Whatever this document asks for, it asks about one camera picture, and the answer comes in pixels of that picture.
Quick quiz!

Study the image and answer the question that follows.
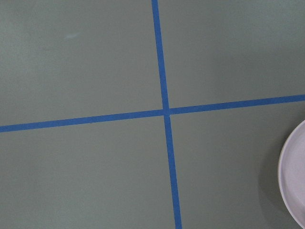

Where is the pink plate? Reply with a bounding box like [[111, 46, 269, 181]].
[[277, 122, 305, 228]]

